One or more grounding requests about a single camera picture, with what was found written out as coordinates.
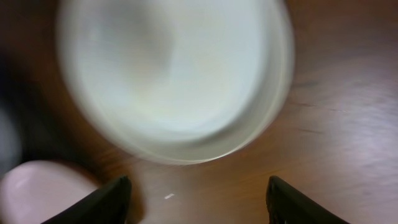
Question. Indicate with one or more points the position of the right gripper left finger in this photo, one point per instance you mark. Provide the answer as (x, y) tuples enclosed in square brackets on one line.
[(107, 205)]

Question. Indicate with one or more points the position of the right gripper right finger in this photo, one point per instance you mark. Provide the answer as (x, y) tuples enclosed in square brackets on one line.
[(287, 205)]

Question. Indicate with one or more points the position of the white plate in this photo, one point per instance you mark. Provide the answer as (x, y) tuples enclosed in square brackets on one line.
[(36, 191), (177, 82)]

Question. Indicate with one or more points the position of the brown serving tray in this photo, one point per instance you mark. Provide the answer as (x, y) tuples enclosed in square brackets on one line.
[(42, 134)]

